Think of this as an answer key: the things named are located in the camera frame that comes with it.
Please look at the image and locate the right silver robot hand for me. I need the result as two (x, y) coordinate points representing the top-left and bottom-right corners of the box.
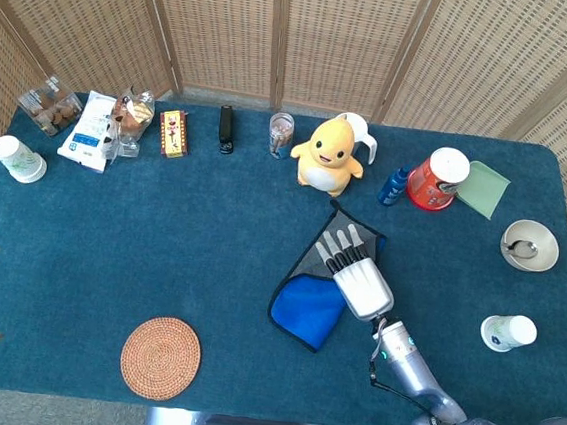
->
(307, 219), (403, 325)

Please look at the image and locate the grey and blue cloth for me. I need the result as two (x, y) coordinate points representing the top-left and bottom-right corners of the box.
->
(263, 194), (392, 359)

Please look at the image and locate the blue spray bottle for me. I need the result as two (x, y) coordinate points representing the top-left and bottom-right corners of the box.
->
(376, 162), (414, 209)

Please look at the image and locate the white paper cup green print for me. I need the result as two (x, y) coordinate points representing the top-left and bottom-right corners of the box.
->
(0, 134), (50, 187)
(477, 311), (540, 356)

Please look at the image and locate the red instant noodle cup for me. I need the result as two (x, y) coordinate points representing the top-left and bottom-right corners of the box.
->
(403, 142), (473, 215)

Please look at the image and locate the yellow plush toy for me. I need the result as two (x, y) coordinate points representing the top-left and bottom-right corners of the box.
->
(285, 112), (370, 201)

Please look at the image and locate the white plastic pitcher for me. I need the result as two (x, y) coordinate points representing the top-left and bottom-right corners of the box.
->
(331, 110), (381, 166)

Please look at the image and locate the metal spoon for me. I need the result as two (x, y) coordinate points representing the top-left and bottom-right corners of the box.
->
(502, 238), (541, 261)

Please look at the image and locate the white blue snack packet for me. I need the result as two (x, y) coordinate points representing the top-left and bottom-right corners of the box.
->
(55, 87), (119, 176)

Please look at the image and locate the clear jar of pencils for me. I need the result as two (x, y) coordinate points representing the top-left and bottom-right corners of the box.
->
(266, 111), (297, 162)

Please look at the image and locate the beige bowl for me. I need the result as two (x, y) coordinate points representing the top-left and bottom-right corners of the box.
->
(497, 217), (563, 275)

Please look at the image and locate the dark blue table cover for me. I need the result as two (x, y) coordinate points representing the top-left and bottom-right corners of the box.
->
(0, 83), (567, 425)

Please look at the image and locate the black stapler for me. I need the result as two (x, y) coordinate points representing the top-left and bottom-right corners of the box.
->
(216, 104), (238, 156)

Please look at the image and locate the clear bag of bread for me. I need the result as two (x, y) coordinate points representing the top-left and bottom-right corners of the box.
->
(102, 83), (158, 165)

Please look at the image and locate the round woven rattan coaster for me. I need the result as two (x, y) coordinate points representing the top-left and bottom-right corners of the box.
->
(116, 312), (206, 405)

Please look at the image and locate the yellow red small box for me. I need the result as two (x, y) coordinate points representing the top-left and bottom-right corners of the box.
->
(155, 107), (193, 161)

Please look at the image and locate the woven folding screen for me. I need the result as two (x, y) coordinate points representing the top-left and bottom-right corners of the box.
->
(0, 0), (567, 266)

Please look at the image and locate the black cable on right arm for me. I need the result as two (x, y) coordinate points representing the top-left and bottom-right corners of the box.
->
(362, 348), (506, 425)

